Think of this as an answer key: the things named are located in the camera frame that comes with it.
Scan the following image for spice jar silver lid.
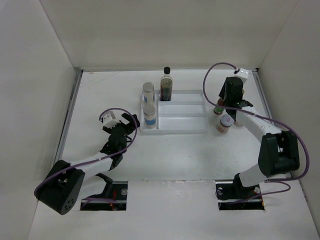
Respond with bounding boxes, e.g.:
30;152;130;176
142;82;155;105
143;104;157;129

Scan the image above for red chili sauce bottle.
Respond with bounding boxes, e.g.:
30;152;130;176
213;97;224;115

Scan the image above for small jar red label front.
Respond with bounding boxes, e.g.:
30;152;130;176
216;114;234;134

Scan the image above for small jar red label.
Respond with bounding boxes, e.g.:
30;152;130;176
216;114;234;134
234;120;242;127

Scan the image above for small jar red label back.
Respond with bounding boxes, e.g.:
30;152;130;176
234;120;242;127

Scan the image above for tall dark soy sauce bottle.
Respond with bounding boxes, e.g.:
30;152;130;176
160;66;173;102

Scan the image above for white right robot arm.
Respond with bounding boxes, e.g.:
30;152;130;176
216;76;300;201

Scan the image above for white divided organizer tray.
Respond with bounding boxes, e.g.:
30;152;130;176
140;89;208;136

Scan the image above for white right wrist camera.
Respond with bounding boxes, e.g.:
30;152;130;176
234;68;250;84

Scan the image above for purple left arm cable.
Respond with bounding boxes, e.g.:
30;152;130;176
34;107;139;201

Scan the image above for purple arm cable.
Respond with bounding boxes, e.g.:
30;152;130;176
202;62;310;205
34;107;139;201

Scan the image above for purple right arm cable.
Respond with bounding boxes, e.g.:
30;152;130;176
202;62;310;205

